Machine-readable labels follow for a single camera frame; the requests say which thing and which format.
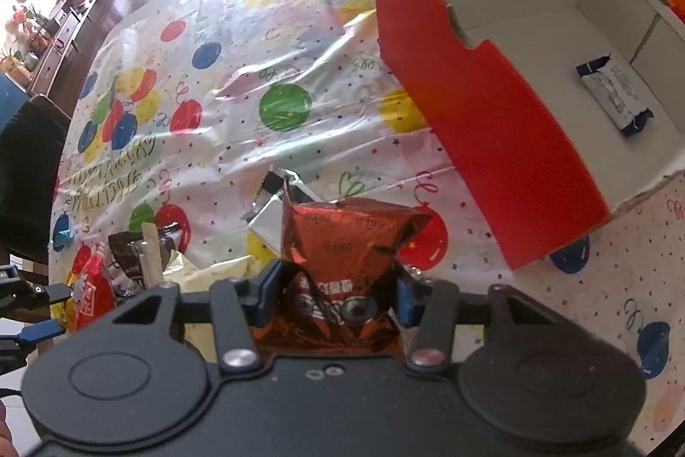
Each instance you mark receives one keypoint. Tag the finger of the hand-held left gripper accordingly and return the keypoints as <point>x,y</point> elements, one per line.
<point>51,293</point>
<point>43,333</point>

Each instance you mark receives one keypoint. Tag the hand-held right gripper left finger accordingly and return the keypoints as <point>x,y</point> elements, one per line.
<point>266,293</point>

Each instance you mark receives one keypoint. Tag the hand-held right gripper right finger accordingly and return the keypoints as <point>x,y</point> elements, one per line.
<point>408,301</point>

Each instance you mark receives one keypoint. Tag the shiny red snack packet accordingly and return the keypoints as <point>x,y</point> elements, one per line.
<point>337,248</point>

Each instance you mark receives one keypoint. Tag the red cardboard box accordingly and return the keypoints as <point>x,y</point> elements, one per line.
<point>481,114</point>

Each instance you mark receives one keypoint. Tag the silver snack packet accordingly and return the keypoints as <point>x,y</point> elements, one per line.
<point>267,216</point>

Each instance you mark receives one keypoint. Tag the dark brown snack packet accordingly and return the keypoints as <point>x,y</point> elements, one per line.
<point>126,256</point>

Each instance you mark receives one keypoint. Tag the beige wooden stick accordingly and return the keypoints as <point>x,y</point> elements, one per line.
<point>151,256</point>

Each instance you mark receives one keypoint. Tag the dark chair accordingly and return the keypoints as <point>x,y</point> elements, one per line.
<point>27,178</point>

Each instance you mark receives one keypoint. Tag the balloon print tablecloth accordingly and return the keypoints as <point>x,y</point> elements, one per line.
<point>241,103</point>

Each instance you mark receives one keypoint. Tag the wooden television cabinet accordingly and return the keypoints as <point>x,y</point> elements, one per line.
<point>69,34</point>

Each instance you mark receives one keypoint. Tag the blue white snack packet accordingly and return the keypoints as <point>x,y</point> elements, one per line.
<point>613,93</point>

